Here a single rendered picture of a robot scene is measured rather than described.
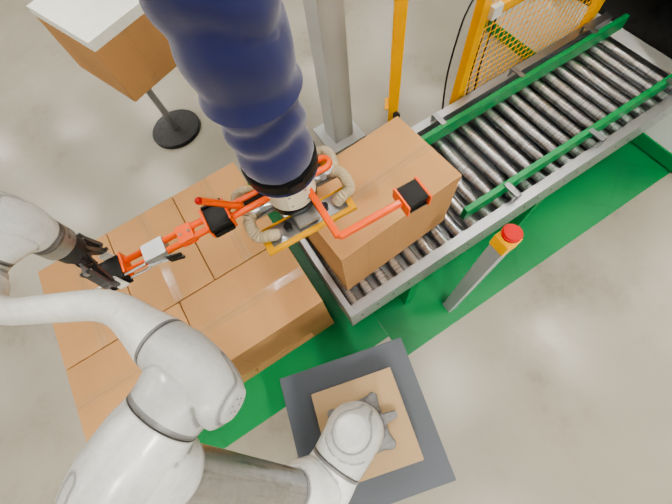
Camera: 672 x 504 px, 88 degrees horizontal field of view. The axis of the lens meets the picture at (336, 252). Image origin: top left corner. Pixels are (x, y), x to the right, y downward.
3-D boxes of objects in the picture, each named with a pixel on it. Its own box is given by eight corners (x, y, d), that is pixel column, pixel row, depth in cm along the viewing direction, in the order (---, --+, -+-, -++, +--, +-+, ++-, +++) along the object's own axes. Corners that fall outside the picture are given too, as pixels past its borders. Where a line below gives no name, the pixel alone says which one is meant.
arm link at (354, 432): (394, 421, 112) (393, 422, 92) (363, 476, 107) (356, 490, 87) (351, 391, 117) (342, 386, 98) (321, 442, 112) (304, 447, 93)
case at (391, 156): (392, 169, 191) (397, 115, 154) (443, 220, 176) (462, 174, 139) (301, 231, 181) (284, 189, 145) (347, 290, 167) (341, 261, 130)
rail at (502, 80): (588, 40, 232) (606, 11, 214) (595, 44, 230) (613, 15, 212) (289, 220, 201) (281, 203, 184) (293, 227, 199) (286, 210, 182)
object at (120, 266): (129, 257, 111) (118, 251, 107) (135, 276, 109) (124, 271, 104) (104, 270, 111) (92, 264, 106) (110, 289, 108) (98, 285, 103)
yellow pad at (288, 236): (343, 188, 126) (342, 180, 121) (357, 209, 122) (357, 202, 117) (258, 234, 122) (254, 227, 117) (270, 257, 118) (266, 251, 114)
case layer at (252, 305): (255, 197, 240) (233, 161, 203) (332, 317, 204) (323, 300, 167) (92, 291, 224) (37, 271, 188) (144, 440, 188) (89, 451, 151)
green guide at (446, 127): (607, 20, 217) (616, 5, 208) (621, 29, 213) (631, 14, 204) (395, 146, 195) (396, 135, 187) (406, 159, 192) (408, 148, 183)
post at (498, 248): (450, 297, 216) (509, 224, 124) (457, 306, 214) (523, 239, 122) (441, 303, 215) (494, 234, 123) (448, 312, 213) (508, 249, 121)
